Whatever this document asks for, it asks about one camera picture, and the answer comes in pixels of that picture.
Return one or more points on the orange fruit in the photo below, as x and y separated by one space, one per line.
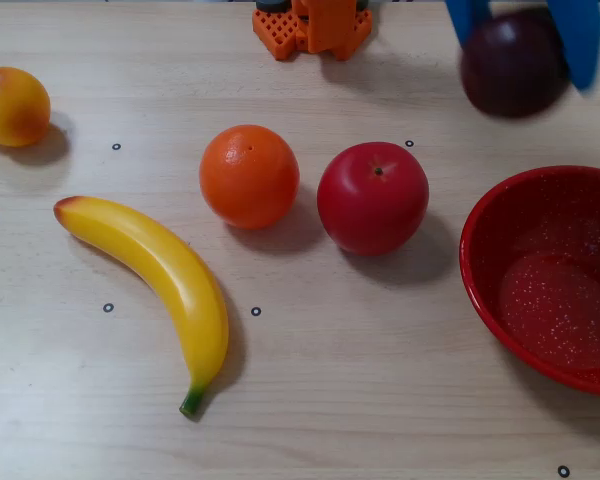
250 180

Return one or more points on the yellow orange peach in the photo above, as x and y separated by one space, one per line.
12 107

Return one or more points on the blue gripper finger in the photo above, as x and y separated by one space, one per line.
582 40
465 17

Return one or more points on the yellow banana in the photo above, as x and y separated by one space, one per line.
180 280

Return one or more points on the red speckled bowl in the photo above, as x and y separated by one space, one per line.
555 300

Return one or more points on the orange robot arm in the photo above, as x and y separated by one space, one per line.
325 30

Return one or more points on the dark grey table clamp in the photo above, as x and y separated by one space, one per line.
272 5

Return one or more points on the dark purple plum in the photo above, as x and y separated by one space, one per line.
515 65

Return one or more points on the red apple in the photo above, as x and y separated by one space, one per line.
372 205

